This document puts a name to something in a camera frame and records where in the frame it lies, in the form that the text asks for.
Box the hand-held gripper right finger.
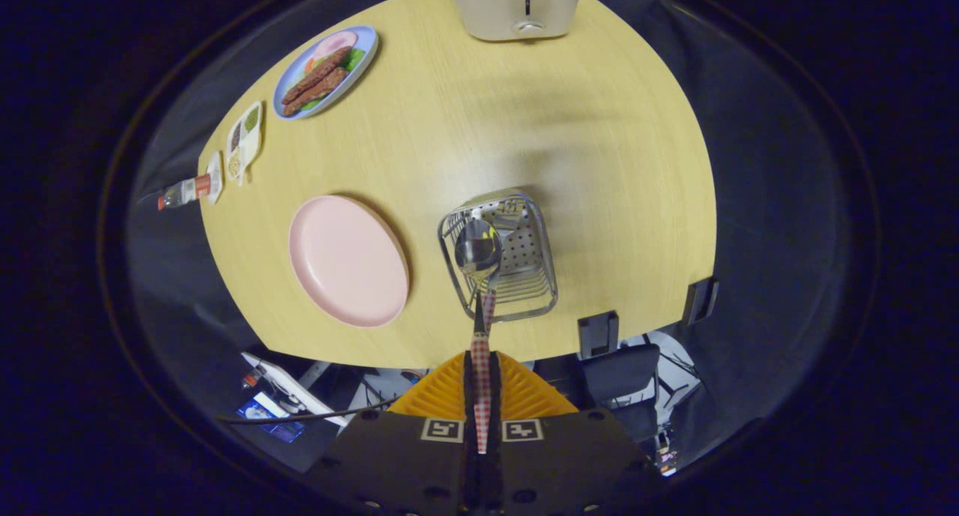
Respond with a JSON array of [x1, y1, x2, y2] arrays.
[[483, 351, 668, 516]]

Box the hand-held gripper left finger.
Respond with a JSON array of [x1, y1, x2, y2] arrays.
[[303, 351, 480, 516]]

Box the fork with checkered handle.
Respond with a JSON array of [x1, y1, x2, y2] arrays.
[[482, 205, 525, 336]]

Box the spoon with checkered handle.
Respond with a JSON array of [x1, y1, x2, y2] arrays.
[[454, 218, 503, 455]]

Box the black table clamp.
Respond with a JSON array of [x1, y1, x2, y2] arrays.
[[683, 277, 719, 327], [578, 311, 620, 359]]

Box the white laptop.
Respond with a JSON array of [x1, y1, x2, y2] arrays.
[[241, 351, 349, 428]]

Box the pink plate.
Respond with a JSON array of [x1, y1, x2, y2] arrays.
[[288, 195, 411, 329]]

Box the blue lit screen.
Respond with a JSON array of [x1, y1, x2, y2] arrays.
[[236, 392, 306, 444]]

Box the white divided condiment dish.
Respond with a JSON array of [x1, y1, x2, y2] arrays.
[[226, 101, 264, 186]]

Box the white square coaster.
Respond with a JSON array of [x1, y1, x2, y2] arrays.
[[206, 151, 225, 205]]

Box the brown meat strip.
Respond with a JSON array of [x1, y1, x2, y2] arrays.
[[283, 67, 349, 117], [281, 46, 353, 106]]

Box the clear plastic water bottle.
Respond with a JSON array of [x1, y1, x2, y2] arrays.
[[157, 174, 213, 211]]

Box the pink ham slice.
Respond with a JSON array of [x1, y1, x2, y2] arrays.
[[311, 31, 359, 60]]

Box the blue plate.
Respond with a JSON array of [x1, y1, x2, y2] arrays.
[[272, 25, 379, 120]]

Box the white toaster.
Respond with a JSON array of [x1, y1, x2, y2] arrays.
[[441, 0, 584, 41]]

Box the metal wire basket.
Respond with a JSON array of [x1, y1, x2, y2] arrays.
[[438, 189, 559, 324]]

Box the black cable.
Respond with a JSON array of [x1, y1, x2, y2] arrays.
[[217, 398, 398, 425]]

